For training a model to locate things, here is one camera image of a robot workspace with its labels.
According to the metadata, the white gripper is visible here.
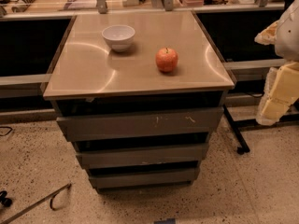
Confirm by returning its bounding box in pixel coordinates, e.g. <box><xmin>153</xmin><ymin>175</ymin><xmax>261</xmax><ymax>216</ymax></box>
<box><xmin>254</xmin><ymin>21</ymin><xmax>299</xmax><ymax>126</ymax></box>

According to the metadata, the grey drawer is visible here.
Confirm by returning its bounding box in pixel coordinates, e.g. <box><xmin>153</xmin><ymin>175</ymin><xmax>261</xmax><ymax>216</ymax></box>
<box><xmin>57</xmin><ymin>107</ymin><xmax>223</xmax><ymax>142</ymax></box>
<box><xmin>77</xmin><ymin>143</ymin><xmax>208</xmax><ymax>169</ymax></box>
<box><xmin>89</xmin><ymin>168</ymin><xmax>199</xmax><ymax>189</ymax></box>

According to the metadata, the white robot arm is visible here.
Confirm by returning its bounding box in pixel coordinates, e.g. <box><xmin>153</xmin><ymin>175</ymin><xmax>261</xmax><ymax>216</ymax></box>
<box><xmin>254</xmin><ymin>0</ymin><xmax>299</xmax><ymax>126</ymax></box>

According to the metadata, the grey top drawer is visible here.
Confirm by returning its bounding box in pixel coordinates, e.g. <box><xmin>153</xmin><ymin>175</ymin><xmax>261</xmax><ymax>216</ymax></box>
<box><xmin>57</xmin><ymin>107</ymin><xmax>223</xmax><ymax>142</ymax></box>

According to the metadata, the grey drawer cabinet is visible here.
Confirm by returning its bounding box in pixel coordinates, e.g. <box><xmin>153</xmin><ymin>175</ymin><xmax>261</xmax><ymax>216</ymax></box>
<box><xmin>43</xmin><ymin>10</ymin><xmax>235</xmax><ymax>194</ymax></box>

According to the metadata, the grey bottom drawer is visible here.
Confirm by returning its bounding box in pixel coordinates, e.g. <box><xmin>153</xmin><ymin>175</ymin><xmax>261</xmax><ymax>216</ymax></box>
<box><xmin>89</xmin><ymin>168</ymin><xmax>199</xmax><ymax>189</ymax></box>

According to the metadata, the black metal stand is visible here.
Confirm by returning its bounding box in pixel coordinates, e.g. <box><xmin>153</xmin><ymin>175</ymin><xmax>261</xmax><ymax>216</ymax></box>
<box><xmin>223</xmin><ymin>105</ymin><xmax>299</xmax><ymax>155</ymax></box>

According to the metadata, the red apple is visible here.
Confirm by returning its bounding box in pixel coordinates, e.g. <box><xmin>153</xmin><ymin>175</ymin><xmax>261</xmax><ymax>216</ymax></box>
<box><xmin>155</xmin><ymin>48</ymin><xmax>178</xmax><ymax>73</ymax></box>

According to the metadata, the white ceramic bowl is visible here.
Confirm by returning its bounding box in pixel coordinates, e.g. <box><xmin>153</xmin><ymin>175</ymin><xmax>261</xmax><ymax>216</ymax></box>
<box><xmin>102</xmin><ymin>25</ymin><xmax>135</xmax><ymax>52</ymax></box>

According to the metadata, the metal rod with hook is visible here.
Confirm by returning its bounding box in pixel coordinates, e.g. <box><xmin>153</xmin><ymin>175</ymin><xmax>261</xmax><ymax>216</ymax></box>
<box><xmin>0</xmin><ymin>183</ymin><xmax>72</xmax><ymax>224</ymax></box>

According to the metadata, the black caster wheel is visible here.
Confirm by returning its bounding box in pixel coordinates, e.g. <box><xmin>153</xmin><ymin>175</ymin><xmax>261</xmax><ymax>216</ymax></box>
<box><xmin>0</xmin><ymin>190</ymin><xmax>12</xmax><ymax>207</ymax></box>

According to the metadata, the black floor cable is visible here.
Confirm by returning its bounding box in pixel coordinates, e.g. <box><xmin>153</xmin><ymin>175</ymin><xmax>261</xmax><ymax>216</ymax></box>
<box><xmin>0</xmin><ymin>125</ymin><xmax>14</xmax><ymax>138</ymax></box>

